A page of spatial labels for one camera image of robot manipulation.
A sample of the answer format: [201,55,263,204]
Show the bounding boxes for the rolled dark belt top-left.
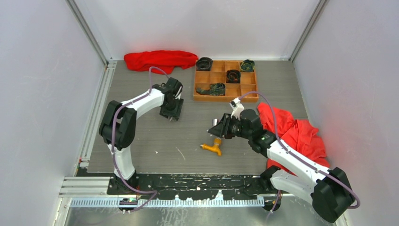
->
[195,57,213,71]

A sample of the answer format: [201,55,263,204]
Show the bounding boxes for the red cloth at right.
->
[257,102,330,172]

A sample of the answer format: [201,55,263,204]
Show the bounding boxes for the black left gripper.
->
[160,96,183,121]

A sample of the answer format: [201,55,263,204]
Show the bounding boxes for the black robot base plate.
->
[107,173,292,202]

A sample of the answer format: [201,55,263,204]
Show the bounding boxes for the rolled dark belt top-right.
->
[239,59,255,73]

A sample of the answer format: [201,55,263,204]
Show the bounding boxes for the dark belt lying flat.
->
[195,83,226,96]

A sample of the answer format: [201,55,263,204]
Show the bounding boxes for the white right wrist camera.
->
[229,97,245,119]

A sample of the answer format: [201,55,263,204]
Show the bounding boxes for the orange plastic faucet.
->
[200,137,222,156]

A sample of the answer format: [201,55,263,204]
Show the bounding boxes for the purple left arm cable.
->
[112,66,171,213]

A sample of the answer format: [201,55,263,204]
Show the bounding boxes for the red cloth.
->
[124,50,199,74]
[257,102,330,172]

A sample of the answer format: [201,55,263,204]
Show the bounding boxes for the wooden compartment tray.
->
[193,57,258,103]

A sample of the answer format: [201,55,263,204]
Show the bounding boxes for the rolled dark belt centre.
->
[226,69,241,84]

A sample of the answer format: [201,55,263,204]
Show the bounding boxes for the perforated metal rail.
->
[71,197,264,208]

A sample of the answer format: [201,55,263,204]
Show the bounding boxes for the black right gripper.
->
[208,113,252,140]

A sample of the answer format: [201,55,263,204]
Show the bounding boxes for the red cloth at back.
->
[124,50,199,74]

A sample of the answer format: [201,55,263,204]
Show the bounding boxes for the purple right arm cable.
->
[239,91,361,213]

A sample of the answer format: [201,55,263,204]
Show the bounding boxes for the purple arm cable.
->
[112,66,171,213]
[239,91,361,213]

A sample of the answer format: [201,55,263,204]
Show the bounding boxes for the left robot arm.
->
[99,77,184,194]

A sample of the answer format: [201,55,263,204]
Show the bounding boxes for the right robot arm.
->
[207,109,357,223]

